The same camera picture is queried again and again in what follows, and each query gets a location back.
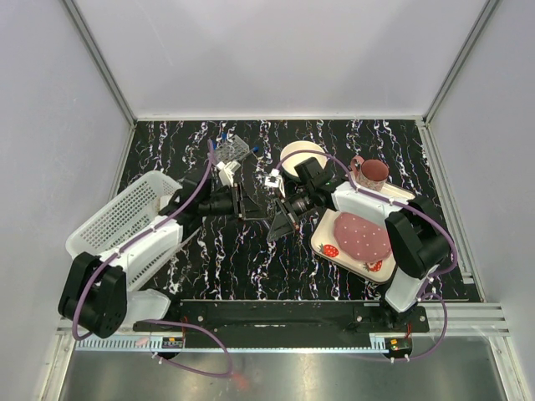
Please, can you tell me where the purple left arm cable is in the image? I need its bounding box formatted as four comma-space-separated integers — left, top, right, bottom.
71, 140, 234, 379

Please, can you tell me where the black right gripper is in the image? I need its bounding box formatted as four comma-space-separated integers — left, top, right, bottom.
267, 186, 316, 242

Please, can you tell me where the white perforated plastic basket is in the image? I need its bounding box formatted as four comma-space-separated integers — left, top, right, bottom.
65, 170, 201, 293

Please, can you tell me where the pink polka dot dish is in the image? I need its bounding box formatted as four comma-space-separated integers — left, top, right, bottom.
333, 212, 391, 263

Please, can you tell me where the control box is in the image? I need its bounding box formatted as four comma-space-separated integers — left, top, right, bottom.
161, 337, 184, 350
385, 338, 413, 358

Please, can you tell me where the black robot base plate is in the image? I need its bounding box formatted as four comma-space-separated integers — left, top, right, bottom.
132, 298, 431, 335

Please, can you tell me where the green white ceramic bowl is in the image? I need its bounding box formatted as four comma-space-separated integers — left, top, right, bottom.
279, 140, 328, 182

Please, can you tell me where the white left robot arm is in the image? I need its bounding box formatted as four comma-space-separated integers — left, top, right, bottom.
58, 171, 248, 338

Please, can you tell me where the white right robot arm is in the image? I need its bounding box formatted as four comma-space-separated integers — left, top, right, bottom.
263, 151, 457, 332

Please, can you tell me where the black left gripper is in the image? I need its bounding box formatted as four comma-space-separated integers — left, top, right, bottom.
200, 182, 270, 225

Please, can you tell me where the clear test tube rack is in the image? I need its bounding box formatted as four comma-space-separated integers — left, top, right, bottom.
214, 135, 251, 164

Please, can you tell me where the right control box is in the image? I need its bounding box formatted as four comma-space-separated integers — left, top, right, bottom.
385, 338, 413, 358

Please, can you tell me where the white strawberry pattern tray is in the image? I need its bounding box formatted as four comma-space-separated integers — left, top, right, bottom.
310, 182, 414, 284

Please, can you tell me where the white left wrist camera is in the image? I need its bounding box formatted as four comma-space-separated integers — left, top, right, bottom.
216, 160, 241, 187

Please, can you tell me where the left control box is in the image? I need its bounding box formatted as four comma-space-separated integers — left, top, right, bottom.
161, 337, 184, 350

